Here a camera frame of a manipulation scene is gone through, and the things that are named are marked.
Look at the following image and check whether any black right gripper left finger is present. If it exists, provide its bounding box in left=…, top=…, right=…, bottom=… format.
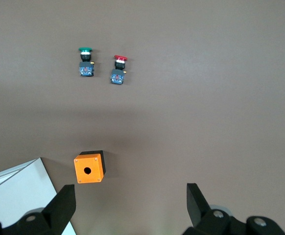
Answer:
left=0, top=184, right=77, bottom=235

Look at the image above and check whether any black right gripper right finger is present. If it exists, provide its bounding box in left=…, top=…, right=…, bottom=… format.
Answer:
left=181, top=182, right=285, bottom=235

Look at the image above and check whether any red mushroom push button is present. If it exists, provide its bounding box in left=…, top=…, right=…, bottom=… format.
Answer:
left=109, top=54, right=128, bottom=85

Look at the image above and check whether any white drawer cabinet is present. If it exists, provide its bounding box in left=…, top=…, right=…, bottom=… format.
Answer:
left=0, top=157, right=77, bottom=235

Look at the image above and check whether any green mushroom push button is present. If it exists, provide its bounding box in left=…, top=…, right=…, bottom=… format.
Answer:
left=77, top=47, right=95, bottom=78

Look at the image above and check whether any brown table mat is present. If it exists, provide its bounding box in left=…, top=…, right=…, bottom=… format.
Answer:
left=0, top=0, right=285, bottom=235

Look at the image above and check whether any orange button enclosure box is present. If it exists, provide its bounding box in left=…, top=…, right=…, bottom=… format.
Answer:
left=73, top=150, right=107, bottom=185

